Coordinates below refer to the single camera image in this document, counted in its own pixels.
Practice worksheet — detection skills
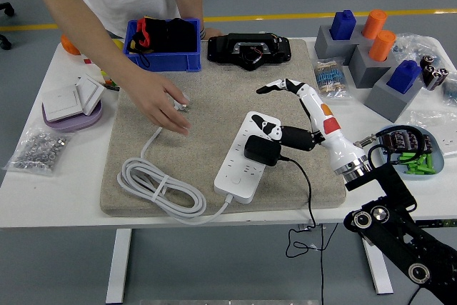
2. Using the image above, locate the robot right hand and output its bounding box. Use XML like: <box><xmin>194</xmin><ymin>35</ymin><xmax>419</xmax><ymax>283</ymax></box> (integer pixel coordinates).
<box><xmin>251</xmin><ymin>78</ymin><xmax>367</xmax><ymax>174</ymax></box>

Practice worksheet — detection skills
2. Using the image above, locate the bag of metal nuts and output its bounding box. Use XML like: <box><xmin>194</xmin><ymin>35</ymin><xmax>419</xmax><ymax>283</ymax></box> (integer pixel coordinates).
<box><xmin>2</xmin><ymin>125</ymin><xmax>72</xmax><ymax>177</ymax></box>

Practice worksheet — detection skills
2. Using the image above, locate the orange cylinder peg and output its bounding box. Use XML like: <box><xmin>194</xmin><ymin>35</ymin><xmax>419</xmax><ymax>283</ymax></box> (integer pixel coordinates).
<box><xmin>361</xmin><ymin>9</ymin><xmax>388</xmax><ymax>40</ymax></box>
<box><xmin>368</xmin><ymin>29</ymin><xmax>396</xmax><ymax>62</ymax></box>

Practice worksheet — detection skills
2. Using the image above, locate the person's right hand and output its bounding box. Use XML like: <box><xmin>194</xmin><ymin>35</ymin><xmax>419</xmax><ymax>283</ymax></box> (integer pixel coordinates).
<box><xmin>123</xmin><ymin>69</ymin><xmax>192</xmax><ymax>137</ymax></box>

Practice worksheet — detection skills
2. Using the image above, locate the black table control panel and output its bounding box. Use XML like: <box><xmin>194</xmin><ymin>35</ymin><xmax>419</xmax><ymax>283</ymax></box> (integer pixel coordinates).
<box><xmin>417</xmin><ymin>218</ymin><xmax>457</xmax><ymax>229</ymax></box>

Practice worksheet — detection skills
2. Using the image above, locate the grey block holder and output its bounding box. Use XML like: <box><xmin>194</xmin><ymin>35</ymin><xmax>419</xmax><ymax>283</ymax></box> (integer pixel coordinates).
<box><xmin>363</xmin><ymin>72</ymin><xmax>424</xmax><ymax>123</ymax></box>
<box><xmin>351</xmin><ymin>24</ymin><xmax>374</xmax><ymax>47</ymax></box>
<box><xmin>313</xmin><ymin>25</ymin><xmax>361</xmax><ymax>66</ymax></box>
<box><xmin>348</xmin><ymin>42</ymin><xmax>397</xmax><ymax>89</ymax></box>

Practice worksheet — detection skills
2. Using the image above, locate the black office chair base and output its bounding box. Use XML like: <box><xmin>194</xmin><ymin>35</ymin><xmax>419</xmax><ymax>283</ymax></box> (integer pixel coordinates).
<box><xmin>0</xmin><ymin>2</ymin><xmax>16</xmax><ymax>51</ymax></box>

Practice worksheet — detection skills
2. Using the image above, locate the clear plastic bag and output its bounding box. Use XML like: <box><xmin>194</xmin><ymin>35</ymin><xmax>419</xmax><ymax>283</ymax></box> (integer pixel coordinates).
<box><xmin>409</xmin><ymin>109</ymin><xmax>457</xmax><ymax>158</ymax></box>

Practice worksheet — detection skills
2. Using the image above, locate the blue square peg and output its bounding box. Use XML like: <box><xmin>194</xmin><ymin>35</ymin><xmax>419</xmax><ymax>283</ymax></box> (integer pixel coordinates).
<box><xmin>386</xmin><ymin>59</ymin><xmax>423</xmax><ymax>94</ymax></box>
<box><xmin>328</xmin><ymin>9</ymin><xmax>357</xmax><ymax>41</ymax></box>

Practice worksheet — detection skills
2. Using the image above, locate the person's left hand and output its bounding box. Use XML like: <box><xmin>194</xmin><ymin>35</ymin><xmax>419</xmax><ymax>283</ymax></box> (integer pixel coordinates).
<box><xmin>201</xmin><ymin>27</ymin><xmax>223</xmax><ymax>41</ymax></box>

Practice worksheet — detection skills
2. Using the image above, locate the blue plastic bin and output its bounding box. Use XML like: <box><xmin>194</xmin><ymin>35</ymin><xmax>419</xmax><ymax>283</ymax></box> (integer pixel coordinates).
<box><xmin>123</xmin><ymin>18</ymin><xmax>202</xmax><ymax>73</ymax></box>

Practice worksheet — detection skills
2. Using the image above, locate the black hanging cable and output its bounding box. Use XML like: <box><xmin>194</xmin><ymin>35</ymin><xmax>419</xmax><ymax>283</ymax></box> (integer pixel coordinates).
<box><xmin>320</xmin><ymin>226</ymin><xmax>325</xmax><ymax>305</ymax></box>

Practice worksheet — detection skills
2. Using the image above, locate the purple plate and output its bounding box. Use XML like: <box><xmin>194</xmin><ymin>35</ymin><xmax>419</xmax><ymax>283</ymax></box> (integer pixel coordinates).
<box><xmin>41</xmin><ymin>99</ymin><xmax>104</xmax><ymax>133</ymax></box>

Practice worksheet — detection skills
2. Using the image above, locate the black device housing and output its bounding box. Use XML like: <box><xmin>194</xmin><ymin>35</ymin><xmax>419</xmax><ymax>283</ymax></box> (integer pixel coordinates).
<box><xmin>206</xmin><ymin>32</ymin><xmax>292</xmax><ymax>72</ymax></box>

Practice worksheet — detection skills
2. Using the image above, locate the light blue plate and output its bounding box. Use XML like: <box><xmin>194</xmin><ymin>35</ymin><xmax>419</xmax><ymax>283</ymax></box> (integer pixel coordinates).
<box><xmin>377</xmin><ymin>124</ymin><xmax>446</xmax><ymax>179</ymax></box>

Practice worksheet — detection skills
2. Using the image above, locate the white table leg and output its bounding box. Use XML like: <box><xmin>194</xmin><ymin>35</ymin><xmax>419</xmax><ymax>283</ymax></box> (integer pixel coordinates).
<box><xmin>362</xmin><ymin>240</ymin><xmax>394</xmax><ymax>295</ymax></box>
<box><xmin>106</xmin><ymin>228</ymin><xmax>134</xmax><ymax>304</ymax></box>

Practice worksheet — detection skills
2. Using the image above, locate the black and red cloth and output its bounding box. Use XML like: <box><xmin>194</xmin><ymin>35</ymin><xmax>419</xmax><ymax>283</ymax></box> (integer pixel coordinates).
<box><xmin>126</xmin><ymin>16</ymin><xmax>199</xmax><ymax>69</ymax></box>

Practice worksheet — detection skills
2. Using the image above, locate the black plug with cord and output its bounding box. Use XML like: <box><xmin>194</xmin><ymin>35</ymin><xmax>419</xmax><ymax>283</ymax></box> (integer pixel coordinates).
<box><xmin>243</xmin><ymin>135</ymin><xmax>339</xmax><ymax>259</ymax></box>

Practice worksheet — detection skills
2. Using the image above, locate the bag of resistors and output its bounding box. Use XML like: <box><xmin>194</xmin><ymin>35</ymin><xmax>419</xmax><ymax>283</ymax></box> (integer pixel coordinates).
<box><xmin>312</xmin><ymin>57</ymin><xmax>353</xmax><ymax>101</ymax></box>

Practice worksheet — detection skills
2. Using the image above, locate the white power strip with cord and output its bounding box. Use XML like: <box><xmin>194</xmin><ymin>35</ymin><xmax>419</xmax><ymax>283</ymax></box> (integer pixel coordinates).
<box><xmin>116</xmin><ymin>96</ymin><xmax>281</xmax><ymax>226</ymax></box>

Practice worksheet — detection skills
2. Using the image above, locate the orange fruit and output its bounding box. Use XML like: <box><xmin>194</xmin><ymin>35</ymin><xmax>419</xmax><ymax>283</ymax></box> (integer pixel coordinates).
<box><xmin>59</xmin><ymin>34</ymin><xmax>81</xmax><ymax>56</ymax></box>

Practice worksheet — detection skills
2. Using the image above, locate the bag of blue parts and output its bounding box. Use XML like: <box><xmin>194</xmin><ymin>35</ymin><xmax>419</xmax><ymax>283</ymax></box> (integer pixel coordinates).
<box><xmin>441</xmin><ymin>71</ymin><xmax>457</xmax><ymax>106</ymax></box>
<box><xmin>392</xmin><ymin>32</ymin><xmax>442</xmax><ymax>66</ymax></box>

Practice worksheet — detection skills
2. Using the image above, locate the grey-brown mat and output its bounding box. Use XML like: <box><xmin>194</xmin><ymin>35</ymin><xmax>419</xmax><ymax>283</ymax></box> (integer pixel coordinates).
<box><xmin>99</xmin><ymin>38</ymin><xmax>346</xmax><ymax>217</ymax></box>

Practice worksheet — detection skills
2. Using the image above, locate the white wall switch panel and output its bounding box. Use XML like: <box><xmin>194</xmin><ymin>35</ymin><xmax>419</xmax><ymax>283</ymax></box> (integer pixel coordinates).
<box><xmin>74</xmin><ymin>73</ymin><xmax>106</xmax><ymax>116</ymax></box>
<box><xmin>41</xmin><ymin>86</ymin><xmax>86</xmax><ymax>123</ymax></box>

